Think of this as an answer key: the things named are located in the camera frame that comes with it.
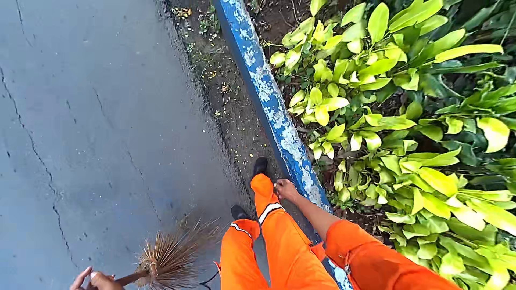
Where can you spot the person's left hand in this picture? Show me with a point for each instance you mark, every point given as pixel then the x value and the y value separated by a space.
pixel 105 283

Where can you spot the person's right hand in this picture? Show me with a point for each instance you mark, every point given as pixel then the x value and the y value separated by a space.
pixel 288 191

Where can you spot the person's left fingers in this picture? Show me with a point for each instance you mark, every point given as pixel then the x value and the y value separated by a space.
pixel 82 277

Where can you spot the person's right fingers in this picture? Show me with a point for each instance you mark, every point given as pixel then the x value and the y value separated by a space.
pixel 279 187

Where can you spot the brown bristle broom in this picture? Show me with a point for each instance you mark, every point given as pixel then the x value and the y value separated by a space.
pixel 167 261

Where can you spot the person's right forearm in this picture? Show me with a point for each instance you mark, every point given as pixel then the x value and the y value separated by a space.
pixel 371 257

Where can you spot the person's legs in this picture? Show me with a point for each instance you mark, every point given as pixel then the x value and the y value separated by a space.
pixel 285 241

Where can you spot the blue and white curb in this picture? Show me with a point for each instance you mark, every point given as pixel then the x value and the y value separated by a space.
pixel 278 115

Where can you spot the bed of green leafy plants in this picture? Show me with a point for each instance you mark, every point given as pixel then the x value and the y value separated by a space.
pixel 427 169

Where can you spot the scattered small yellow leaves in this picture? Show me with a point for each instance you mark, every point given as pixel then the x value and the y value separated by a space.
pixel 183 13

